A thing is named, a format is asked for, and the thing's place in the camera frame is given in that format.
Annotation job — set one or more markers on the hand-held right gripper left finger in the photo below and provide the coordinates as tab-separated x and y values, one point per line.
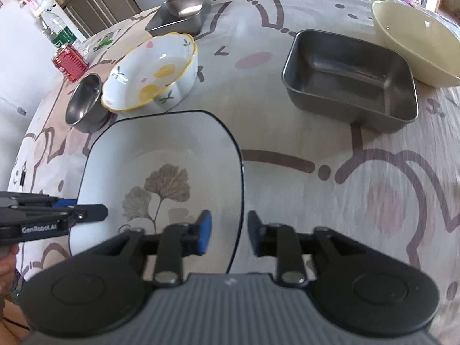
205	233

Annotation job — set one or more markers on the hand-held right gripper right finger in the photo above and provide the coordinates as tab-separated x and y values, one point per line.
254	233

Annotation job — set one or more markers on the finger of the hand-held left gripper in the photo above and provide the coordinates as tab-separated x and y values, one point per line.
93	212

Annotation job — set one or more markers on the square white leaf-print plate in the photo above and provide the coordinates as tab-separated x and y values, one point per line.
172	143

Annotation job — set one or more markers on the large steel rectangular tray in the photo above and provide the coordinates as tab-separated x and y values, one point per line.
345	72

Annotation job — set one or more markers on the small steel square tray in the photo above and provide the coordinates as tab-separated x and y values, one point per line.
183	5

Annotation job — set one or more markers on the person's left hand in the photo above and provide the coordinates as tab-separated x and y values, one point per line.
7	273

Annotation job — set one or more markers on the black pen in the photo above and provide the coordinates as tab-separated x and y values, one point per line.
23	179

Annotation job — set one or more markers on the cartoon printed tablecloth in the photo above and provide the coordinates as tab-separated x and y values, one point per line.
287	179

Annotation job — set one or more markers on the small round steel bowl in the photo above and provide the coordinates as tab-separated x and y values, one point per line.
84	97

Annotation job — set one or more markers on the red box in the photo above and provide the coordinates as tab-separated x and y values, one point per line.
70	63

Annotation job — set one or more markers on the white floral scalloped bowl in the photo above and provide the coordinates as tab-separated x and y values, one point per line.
151	64

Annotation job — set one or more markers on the green printed packet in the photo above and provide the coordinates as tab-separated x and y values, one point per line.
105	41

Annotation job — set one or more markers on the clear plastic water bottle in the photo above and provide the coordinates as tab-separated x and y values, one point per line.
59	28

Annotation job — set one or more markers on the large cream bowl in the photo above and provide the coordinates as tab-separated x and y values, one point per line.
413	39

